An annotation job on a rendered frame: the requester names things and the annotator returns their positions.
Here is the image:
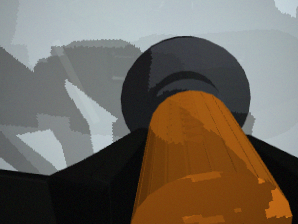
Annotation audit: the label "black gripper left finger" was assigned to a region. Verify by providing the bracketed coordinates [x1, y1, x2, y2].
[0, 128, 148, 224]

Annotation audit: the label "orange knob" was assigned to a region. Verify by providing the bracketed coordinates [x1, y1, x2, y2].
[132, 91, 293, 224]

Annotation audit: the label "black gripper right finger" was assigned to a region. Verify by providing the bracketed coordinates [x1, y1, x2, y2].
[245, 135, 298, 224]

